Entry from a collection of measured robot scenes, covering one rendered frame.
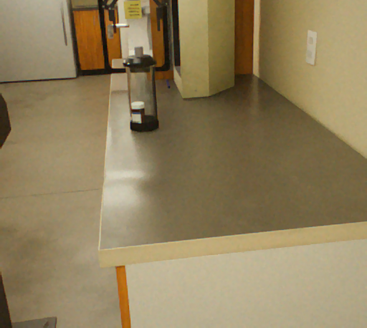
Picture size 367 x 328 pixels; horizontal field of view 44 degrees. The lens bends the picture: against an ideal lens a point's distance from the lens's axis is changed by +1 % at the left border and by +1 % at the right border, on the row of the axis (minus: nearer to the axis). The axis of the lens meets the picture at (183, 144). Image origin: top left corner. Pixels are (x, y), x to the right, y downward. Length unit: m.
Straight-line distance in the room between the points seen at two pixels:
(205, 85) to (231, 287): 1.06
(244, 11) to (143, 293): 1.58
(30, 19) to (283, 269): 6.12
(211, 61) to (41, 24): 5.09
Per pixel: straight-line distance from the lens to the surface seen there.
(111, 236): 0.94
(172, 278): 0.95
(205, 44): 1.84
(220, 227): 0.94
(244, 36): 2.26
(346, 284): 1.08
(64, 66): 6.84
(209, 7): 1.84
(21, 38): 6.87
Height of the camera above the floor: 1.43
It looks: 21 degrees down
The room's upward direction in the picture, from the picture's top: 2 degrees counter-clockwise
